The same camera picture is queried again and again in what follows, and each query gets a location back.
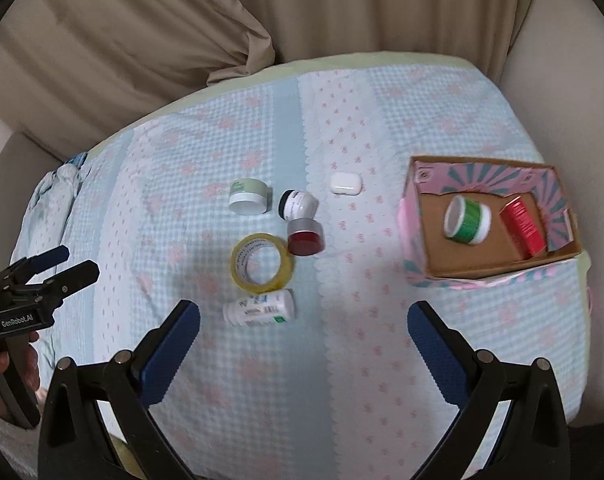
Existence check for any red jar with silver lid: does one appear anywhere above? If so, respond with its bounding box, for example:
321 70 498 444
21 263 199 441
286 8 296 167
287 218 325 256

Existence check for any green jar with white lid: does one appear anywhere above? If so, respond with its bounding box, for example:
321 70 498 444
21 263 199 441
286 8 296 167
443 195 493 246

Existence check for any light blue floral blanket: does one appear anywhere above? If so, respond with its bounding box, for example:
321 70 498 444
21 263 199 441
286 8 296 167
20 53 594 478

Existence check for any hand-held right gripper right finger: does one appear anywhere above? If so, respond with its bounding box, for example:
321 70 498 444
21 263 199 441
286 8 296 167
407 301 572 480

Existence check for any red container in box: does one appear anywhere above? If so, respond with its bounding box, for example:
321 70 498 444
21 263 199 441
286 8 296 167
499 196 548 259

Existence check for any white jar with black lid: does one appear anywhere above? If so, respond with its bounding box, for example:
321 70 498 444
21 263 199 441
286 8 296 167
279 189 319 221

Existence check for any yellow tape roll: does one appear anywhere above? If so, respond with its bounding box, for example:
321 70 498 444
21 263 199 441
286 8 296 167
231 233 296 293

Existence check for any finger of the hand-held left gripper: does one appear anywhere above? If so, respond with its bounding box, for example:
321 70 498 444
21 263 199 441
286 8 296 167
32 260 101 306
4 245 70 278

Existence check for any white pill bottle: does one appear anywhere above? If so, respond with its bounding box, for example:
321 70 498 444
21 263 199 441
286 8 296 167
223 289 297 328

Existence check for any pink cardboard box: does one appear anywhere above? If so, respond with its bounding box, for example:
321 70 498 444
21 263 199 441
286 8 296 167
398 155 583 289

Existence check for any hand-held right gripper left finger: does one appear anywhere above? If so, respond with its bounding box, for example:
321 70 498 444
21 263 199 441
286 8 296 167
38 299 201 480

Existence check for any person's left hand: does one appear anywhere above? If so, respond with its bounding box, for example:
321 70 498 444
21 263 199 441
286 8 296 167
0 330 41 413

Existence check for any pale green cream jar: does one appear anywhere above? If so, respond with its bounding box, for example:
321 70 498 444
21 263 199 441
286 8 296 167
229 178 271 216

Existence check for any white earbuds case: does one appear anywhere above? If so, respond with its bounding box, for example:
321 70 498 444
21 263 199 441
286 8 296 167
330 172 361 195

